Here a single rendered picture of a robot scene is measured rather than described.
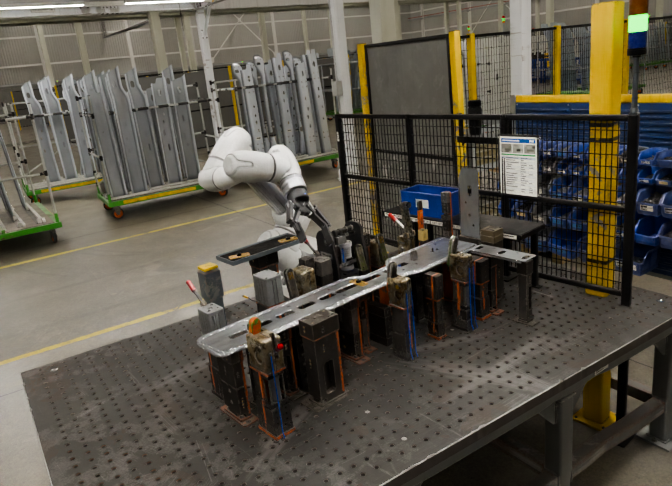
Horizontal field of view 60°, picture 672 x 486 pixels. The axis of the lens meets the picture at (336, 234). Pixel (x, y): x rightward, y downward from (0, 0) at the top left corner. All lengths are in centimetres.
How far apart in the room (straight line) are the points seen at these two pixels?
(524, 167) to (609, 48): 65
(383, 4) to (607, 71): 766
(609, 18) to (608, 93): 30
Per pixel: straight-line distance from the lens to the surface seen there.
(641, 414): 307
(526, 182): 301
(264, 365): 193
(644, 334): 272
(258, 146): 1017
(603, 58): 280
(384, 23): 1019
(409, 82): 498
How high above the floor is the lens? 189
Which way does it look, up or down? 17 degrees down
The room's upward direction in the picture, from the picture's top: 6 degrees counter-clockwise
